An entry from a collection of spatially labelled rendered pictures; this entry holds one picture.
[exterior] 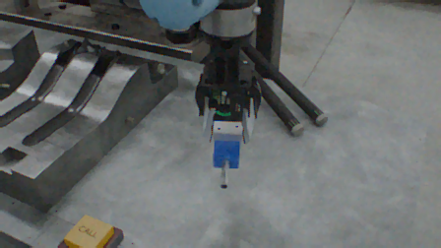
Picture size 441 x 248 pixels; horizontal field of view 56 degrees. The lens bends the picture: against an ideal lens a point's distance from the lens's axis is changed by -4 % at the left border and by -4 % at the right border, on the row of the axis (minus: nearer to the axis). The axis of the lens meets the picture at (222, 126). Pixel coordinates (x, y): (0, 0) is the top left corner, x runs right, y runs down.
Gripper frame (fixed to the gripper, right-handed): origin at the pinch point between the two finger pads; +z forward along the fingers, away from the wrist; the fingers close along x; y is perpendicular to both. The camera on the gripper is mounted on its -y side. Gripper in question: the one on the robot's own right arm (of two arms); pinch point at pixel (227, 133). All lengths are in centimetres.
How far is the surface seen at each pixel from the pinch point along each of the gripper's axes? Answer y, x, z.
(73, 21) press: -84, -61, 16
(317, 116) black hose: -23.8, 19.4, 12.5
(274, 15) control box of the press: -75, 11, 9
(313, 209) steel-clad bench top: 2.5, 16.2, 15.0
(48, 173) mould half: 4.1, -32.1, 7.7
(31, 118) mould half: -10.8, -41.8, 6.5
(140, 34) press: -73, -33, 16
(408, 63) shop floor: -209, 115, 95
